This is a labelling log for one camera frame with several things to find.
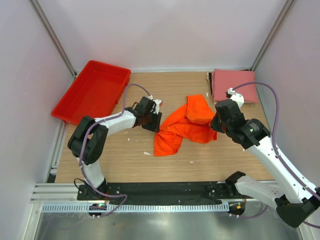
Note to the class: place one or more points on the folded pink t shirt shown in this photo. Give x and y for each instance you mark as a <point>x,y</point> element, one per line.
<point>223,79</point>

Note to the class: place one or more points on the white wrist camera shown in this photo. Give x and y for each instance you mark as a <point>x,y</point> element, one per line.
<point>235,96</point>
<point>156,104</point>

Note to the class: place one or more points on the red plastic bin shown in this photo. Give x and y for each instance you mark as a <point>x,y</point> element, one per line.
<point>95,92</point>

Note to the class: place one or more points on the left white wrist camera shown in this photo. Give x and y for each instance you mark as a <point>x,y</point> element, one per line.
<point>156,104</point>

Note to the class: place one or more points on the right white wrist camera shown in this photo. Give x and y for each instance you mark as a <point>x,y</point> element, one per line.
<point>235,96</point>

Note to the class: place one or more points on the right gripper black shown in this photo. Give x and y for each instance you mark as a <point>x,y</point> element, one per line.
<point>213,124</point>

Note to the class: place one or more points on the orange t shirt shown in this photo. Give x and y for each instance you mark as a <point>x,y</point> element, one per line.
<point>191,121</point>

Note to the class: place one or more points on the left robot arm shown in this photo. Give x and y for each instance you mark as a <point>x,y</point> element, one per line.
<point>88,140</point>

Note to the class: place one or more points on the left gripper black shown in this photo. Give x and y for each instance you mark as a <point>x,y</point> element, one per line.
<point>155,126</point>

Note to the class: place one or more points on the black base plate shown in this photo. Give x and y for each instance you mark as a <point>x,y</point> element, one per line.
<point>172,193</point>

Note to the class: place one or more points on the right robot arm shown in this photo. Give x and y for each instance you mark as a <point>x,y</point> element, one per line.
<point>295,198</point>

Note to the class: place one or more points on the slotted cable duct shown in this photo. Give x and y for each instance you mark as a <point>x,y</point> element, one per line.
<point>105,208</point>

